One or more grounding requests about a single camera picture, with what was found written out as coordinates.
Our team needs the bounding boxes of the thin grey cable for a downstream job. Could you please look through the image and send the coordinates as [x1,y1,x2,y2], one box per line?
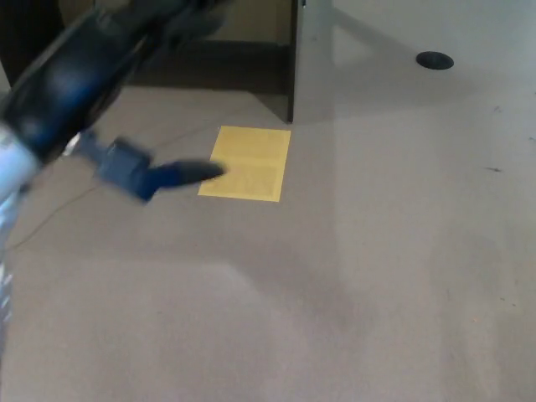
[8,121,222,249]

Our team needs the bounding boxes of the yellow paper sheet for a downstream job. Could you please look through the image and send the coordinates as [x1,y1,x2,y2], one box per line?
[197,125,292,204]

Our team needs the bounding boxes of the black round floor cap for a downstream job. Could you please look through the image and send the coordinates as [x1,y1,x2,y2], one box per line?
[415,50,456,70]

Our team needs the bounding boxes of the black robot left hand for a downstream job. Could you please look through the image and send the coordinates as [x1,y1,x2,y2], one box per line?
[0,0,236,206]

